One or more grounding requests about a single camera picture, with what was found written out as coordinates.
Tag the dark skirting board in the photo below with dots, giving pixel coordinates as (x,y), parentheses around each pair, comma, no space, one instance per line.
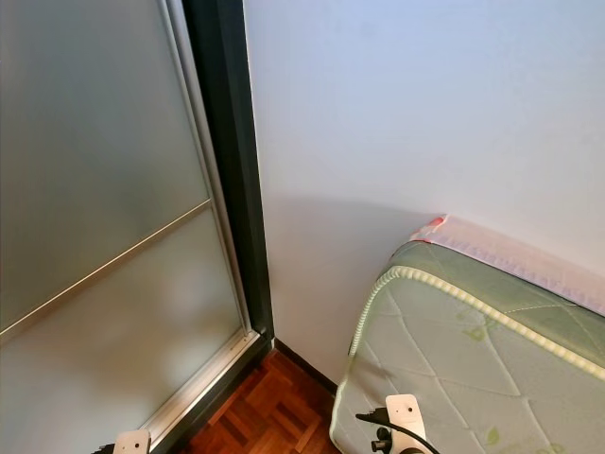
(302,364)

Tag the green quilted mattress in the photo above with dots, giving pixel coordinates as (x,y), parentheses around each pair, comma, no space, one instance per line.
(482,378)

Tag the frosted glass sliding door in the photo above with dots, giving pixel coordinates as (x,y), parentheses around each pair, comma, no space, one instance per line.
(95,142)

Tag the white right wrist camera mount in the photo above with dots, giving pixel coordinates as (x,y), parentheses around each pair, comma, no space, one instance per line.
(405,411)

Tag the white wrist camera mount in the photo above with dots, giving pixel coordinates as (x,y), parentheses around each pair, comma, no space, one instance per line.
(132,443)
(405,411)

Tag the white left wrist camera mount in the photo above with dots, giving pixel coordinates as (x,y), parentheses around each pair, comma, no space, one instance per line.
(132,443)

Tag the dark door frame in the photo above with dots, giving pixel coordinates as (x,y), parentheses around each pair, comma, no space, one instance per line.
(227,142)

